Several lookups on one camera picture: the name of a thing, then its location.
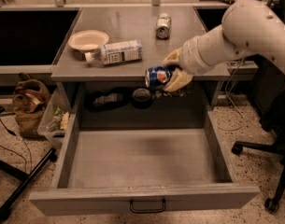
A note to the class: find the white paper bowl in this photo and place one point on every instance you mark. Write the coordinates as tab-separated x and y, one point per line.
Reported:
86	41

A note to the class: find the blue pepsi can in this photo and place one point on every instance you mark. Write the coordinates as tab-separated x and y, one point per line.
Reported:
158	76

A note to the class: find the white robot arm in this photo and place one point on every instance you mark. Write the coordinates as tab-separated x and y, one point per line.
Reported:
248	27

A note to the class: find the green and white soda can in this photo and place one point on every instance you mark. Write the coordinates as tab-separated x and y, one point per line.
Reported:
163	26

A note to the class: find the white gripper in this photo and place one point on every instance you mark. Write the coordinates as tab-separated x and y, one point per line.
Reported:
189	57

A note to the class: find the clear plastic water bottle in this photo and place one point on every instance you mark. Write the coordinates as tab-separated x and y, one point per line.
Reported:
120	52

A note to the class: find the black cloth in cabinet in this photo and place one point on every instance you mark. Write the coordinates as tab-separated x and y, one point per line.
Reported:
100	101

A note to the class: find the grey open top drawer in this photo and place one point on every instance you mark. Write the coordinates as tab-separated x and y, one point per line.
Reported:
171	150

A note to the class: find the brown paper bag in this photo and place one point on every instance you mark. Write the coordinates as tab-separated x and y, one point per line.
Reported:
30	100

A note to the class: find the black stand leg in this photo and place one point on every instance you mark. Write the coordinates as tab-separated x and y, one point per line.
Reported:
24	178

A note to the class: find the black drawer handle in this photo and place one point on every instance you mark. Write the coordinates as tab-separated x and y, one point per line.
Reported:
147	207

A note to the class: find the grey counter cabinet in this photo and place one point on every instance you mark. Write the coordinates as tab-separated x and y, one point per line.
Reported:
138	38

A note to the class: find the black tape roll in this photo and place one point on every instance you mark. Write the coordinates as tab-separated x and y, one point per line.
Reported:
141	98

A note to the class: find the black office chair base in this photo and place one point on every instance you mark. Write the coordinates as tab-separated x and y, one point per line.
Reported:
273	119

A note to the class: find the clear plastic bin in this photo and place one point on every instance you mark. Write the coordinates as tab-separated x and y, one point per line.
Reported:
51	124

